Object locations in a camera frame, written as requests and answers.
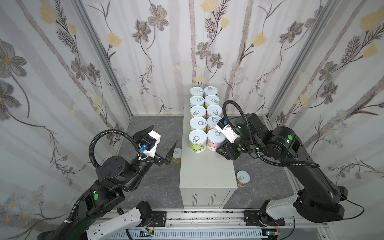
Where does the pink label can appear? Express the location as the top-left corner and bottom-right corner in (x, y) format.
(207, 129), (226, 151)

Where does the orange label can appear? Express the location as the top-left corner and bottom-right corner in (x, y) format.
(236, 170), (251, 187)

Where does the red label can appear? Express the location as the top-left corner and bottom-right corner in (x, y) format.
(207, 116), (222, 132)

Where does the yellow label can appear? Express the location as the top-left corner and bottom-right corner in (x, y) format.
(190, 117), (207, 132)
(205, 95), (220, 108)

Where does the teal brown label can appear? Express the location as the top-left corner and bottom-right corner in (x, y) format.
(204, 86), (218, 97)

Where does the green label can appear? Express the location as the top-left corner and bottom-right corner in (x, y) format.
(190, 87), (204, 97)

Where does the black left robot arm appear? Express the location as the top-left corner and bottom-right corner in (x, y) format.
(38, 126), (176, 240)

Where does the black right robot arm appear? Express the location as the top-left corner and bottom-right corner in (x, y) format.
(216, 100), (348, 228)

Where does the grey metal counter cabinet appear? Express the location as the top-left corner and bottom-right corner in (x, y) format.
(180, 91), (238, 209)

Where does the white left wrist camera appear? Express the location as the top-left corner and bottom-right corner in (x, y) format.
(139, 130), (161, 159)

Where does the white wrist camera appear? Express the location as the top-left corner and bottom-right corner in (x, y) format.
(215, 118), (240, 144)
(139, 130), (161, 159)

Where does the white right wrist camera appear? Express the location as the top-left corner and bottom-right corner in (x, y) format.
(215, 118), (240, 144)

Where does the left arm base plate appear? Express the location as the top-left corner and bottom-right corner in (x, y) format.
(145, 211), (167, 228)

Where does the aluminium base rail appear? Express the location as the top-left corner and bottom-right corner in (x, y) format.
(80, 208), (328, 231)

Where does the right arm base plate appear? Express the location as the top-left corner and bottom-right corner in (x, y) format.
(243, 211), (286, 228)

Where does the white slotted cable duct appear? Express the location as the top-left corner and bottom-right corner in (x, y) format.
(101, 229), (268, 240)

